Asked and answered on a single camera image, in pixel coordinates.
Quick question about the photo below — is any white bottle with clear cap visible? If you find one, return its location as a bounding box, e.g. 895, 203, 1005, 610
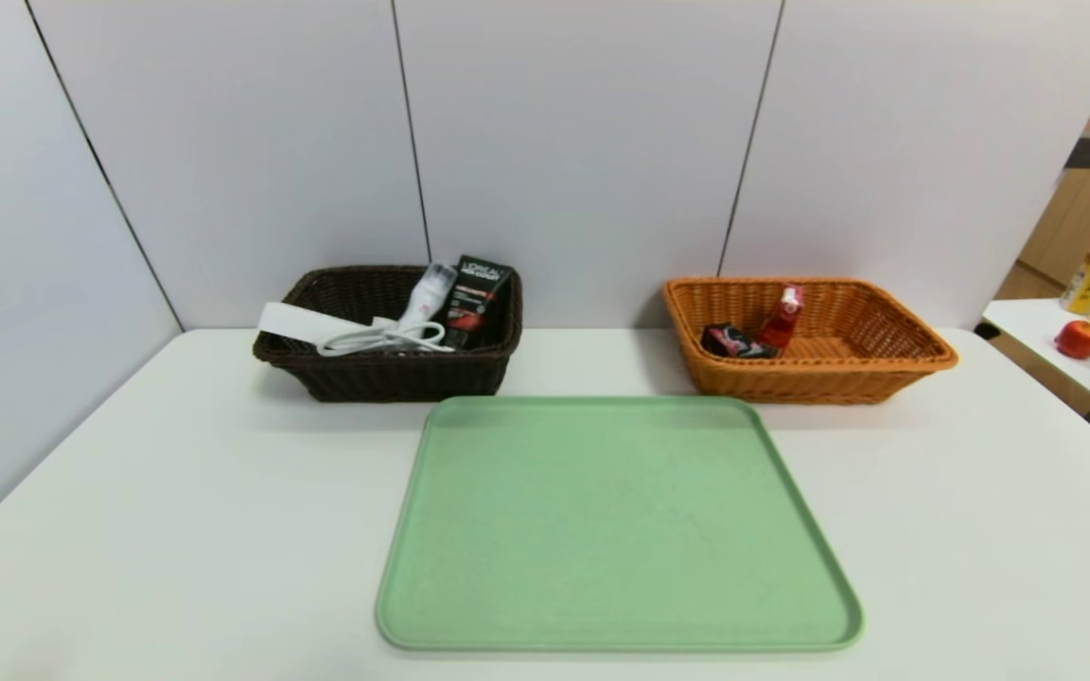
397, 262, 460, 329

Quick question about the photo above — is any dark brown wicker basket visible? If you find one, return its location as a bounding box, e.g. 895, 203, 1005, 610
252, 264, 524, 402

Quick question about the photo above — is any white power strip cable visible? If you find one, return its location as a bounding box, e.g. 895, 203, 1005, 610
316, 320, 458, 358

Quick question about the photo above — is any white side table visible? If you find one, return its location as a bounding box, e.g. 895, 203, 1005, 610
982, 298, 1090, 414

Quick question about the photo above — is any black cosmetic tube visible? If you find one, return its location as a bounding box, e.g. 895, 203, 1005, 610
439, 254, 514, 352

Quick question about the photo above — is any red snack packet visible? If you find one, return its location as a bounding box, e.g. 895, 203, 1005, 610
758, 283, 806, 353

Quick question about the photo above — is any light green plastic tray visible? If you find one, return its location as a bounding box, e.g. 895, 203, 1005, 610
376, 394, 865, 654

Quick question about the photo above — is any wooden cabinet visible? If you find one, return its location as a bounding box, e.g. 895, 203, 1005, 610
994, 5, 1090, 302

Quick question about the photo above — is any orange wicker basket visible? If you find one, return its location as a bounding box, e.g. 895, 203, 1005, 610
663, 276, 959, 406

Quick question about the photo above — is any white power strip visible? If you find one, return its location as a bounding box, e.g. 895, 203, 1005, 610
257, 302, 396, 349

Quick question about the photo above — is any black pink chewing gum box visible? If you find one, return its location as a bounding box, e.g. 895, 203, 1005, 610
702, 323, 778, 359

